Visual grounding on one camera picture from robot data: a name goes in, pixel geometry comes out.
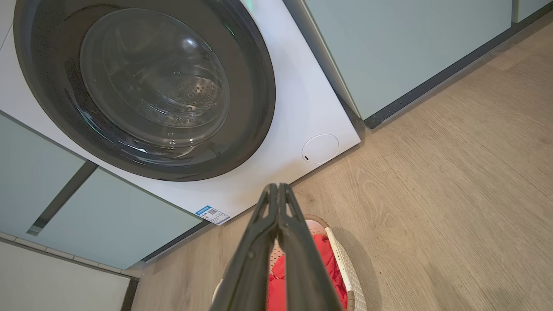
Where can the large pale teal cabinet door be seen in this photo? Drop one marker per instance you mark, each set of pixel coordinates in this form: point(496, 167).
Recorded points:
point(121, 220)

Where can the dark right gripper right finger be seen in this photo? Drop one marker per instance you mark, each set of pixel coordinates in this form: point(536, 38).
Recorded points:
point(302, 268)

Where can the narrow pale teal cabinet drawer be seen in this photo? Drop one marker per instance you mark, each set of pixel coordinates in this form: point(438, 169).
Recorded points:
point(30, 177)

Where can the dark round washer door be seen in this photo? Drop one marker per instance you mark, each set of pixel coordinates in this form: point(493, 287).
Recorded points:
point(52, 65)

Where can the white laundry basket brown rim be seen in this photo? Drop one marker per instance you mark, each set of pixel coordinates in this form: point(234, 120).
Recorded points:
point(350, 272)

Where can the red garment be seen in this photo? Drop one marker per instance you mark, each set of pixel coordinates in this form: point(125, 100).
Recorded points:
point(332, 268)

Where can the wide pale teal cabinet panel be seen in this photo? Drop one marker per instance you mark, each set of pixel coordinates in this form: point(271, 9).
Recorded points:
point(410, 47)

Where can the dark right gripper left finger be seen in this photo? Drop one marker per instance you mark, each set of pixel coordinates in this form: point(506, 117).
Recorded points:
point(250, 259)

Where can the white front-load washing machine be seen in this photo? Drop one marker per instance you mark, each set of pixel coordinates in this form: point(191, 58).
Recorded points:
point(293, 108)

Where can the round white filter cover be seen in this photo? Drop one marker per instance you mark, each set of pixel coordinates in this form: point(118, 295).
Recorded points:
point(320, 148)

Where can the blue energy label sticker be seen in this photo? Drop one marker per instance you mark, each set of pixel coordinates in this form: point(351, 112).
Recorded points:
point(212, 214)

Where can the small pale teal cabinet panel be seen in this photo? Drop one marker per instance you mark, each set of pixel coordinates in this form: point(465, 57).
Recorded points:
point(527, 6)

